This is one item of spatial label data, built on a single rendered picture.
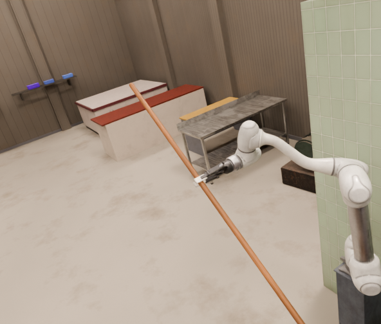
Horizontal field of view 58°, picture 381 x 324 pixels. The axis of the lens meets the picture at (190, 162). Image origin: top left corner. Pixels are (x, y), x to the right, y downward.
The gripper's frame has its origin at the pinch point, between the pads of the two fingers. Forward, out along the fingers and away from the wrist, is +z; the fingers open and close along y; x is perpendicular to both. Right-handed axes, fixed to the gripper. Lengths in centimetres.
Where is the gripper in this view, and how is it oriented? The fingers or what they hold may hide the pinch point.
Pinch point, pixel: (199, 180)
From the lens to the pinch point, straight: 184.2
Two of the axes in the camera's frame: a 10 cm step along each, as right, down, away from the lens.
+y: -1.3, 5.5, 8.3
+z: -8.3, 3.9, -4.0
